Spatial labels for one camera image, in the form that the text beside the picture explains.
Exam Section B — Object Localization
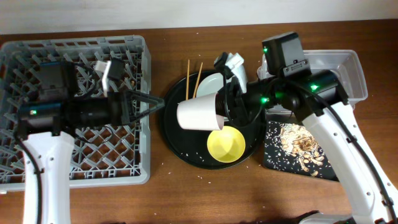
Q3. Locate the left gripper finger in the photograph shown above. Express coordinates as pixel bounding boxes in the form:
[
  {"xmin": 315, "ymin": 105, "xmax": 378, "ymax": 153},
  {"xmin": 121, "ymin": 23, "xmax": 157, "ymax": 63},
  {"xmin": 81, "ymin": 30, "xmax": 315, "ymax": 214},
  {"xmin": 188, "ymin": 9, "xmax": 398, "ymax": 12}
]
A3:
[
  {"xmin": 129, "ymin": 90, "xmax": 165, "ymax": 108},
  {"xmin": 129, "ymin": 104, "xmax": 165, "ymax": 123}
]

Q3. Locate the pink plastic cup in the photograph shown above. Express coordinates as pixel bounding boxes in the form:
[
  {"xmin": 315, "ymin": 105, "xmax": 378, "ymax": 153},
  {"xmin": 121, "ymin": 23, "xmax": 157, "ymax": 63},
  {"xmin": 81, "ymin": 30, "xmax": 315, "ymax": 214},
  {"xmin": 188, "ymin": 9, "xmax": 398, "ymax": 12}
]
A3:
[{"xmin": 177, "ymin": 93, "xmax": 224, "ymax": 131}]

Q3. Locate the yellow bowl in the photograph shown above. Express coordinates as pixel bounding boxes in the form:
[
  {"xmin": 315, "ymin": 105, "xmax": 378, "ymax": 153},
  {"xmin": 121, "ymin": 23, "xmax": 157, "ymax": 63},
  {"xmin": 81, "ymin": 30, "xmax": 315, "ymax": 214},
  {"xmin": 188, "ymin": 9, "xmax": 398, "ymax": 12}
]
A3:
[{"xmin": 206, "ymin": 126, "xmax": 246, "ymax": 163}]

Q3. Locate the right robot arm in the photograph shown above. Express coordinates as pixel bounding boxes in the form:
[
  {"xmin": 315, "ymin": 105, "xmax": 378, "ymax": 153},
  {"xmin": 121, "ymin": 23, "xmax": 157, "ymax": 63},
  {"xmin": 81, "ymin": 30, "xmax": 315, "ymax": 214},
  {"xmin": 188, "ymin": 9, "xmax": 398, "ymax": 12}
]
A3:
[{"xmin": 214, "ymin": 32, "xmax": 397, "ymax": 223}]

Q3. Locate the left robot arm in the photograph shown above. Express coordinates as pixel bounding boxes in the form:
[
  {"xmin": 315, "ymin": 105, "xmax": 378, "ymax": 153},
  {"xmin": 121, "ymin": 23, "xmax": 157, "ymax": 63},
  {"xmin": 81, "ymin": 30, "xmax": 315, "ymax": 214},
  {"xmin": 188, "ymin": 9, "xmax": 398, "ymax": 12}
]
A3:
[{"xmin": 14, "ymin": 58, "xmax": 165, "ymax": 223}]

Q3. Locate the grey plastic dishwasher rack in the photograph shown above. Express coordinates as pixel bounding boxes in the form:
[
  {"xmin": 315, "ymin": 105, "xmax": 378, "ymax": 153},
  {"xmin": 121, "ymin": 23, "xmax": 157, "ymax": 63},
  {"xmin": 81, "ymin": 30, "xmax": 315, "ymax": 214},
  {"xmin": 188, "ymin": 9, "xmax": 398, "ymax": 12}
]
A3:
[{"xmin": 1, "ymin": 35, "xmax": 151, "ymax": 194}]

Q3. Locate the clear plastic waste bin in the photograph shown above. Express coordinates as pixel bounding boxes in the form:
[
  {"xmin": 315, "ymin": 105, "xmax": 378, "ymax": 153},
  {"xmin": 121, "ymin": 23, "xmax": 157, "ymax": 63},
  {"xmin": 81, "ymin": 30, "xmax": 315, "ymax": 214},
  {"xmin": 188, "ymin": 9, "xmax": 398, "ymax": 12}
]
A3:
[{"xmin": 257, "ymin": 50, "xmax": 369, "ymax": 114}]

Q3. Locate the grey round plate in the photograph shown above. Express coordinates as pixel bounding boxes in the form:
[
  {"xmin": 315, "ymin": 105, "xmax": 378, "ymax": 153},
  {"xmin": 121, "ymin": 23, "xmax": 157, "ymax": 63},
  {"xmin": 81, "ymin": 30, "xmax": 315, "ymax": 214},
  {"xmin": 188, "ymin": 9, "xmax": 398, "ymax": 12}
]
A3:
[{"xmin": 196, "ymin": 73, "xmax": 223, "ymax": 97}]

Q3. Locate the right wooden chopstick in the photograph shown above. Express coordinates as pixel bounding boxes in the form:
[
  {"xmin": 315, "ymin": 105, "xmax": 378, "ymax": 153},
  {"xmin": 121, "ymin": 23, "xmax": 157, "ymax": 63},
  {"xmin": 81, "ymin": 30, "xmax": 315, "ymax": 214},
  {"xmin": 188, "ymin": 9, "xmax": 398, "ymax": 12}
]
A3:
[{"xmin": 193, "ymin": 62, "xmax": 203, "ymax": 98}]

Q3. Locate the round black tray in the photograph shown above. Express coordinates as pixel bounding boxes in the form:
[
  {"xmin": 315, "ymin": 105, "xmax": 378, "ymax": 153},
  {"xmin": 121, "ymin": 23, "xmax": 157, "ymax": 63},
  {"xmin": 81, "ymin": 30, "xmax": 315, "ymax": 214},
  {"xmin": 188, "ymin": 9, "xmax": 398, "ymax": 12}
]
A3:
[{"xmin": 158, "ymin": 73, "xmax": 266, "ymax": 170}]

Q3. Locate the black rectangular tray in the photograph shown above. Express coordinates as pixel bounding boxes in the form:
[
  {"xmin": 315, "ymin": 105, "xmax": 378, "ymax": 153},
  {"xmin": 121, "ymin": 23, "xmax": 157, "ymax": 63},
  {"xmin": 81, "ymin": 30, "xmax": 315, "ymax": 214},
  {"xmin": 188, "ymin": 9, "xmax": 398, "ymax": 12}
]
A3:
[{"xmin": 262, "ymin": 114, "xmax": 338, "ymax": 182}]

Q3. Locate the food scraps pile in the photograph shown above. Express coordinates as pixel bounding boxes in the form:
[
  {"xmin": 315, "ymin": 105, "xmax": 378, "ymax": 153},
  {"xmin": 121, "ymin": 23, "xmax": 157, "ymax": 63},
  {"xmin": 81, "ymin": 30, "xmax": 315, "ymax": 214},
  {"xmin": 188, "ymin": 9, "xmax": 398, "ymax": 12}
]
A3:
[{"xmin": 279, "ymin": 123, "xmax": 325, "ymax": 177}]

